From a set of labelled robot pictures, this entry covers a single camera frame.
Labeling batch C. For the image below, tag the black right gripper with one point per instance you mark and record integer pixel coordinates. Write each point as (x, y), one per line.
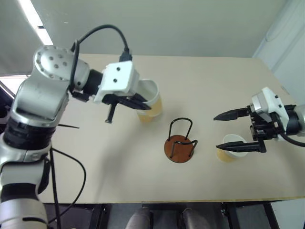
(264, 128)

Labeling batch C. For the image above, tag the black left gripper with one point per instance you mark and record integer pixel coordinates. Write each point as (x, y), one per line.
(112, 99)

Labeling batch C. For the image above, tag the white and tan paper cup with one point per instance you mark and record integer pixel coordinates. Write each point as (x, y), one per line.
(155, 105)
(225, 156)

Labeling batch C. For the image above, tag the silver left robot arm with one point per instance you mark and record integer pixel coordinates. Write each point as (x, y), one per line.
(40, 95)

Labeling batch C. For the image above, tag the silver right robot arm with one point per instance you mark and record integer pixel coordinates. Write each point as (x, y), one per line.
(296, 119)

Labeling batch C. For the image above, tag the thin black strip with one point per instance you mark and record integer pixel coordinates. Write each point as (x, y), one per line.
(69, 126)

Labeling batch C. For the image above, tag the long white light strip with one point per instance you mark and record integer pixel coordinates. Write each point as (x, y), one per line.
(35, 21)

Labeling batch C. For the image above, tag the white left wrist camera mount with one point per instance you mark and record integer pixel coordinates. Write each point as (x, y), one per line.
(119, 76)

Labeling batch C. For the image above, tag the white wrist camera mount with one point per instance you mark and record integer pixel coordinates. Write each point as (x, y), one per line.
(267, 100)
(119, 76)

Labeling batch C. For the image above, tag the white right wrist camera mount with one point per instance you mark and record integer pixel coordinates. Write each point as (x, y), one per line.
(267, 100)

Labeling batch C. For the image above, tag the black table frame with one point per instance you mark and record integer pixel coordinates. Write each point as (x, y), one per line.
(238, 214)

